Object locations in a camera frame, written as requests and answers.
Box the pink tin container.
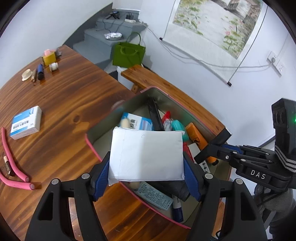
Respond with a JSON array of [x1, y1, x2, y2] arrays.
[[85, 86, 232, 230]]

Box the green carrier bag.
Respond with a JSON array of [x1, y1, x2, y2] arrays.
[[112, 32, 146, 69]]

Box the white wall socket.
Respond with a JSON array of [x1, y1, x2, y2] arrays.
[[267, 51, 286, 75]]

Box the teal plastic case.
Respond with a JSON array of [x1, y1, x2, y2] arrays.
[[171, 119, 189, 141]]

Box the grey wall cable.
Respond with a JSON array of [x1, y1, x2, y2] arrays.
[[148, 27, 271, 70]]

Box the wall scroll painting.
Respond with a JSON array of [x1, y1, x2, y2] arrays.
[[159, 0, 270, 87]]

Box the white tissue pack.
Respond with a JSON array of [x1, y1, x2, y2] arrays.
[[108, 127, 185, 186]]

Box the light blue printed sachet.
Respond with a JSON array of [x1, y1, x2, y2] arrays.
[[136, 182, 174, 211]]

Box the person's right hand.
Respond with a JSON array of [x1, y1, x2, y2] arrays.
[[253, 184, 296, 233]]

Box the blue white medicine box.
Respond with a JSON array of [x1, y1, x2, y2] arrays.
[[120, 112, 153, 131], [10, 106, 43, 140]]

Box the yellow tape roll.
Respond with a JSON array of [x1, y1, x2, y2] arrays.
[[42, 53, 57, 66]]

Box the orange cream tube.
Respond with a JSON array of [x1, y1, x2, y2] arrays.
[[185, 123, 219, 164]]

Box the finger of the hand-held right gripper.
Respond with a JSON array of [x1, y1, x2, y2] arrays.
[[208, 144, 271, 167], [221, 144, 275, 157]]

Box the red snack packet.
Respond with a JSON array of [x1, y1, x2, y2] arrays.
[[162, 111, 173, 131]]

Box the wooden bench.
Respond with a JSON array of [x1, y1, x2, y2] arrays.
[[121, 64, 226, 142]]

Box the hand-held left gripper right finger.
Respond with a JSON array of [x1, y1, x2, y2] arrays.
[[183, 153, 270, 241]]

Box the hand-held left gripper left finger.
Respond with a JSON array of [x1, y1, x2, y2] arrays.
[[24, 151, 111, 241]]

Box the person's right forearm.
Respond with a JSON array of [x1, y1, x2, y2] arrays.
[[266, 209, 296, 241]]

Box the grey concrete steps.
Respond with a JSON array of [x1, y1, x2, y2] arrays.
[[73, 9, 148, 72]]

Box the pink foam curler rod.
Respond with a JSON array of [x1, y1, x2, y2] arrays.
[[0, 171, 36, 191], [1, 127, 30, 182]]

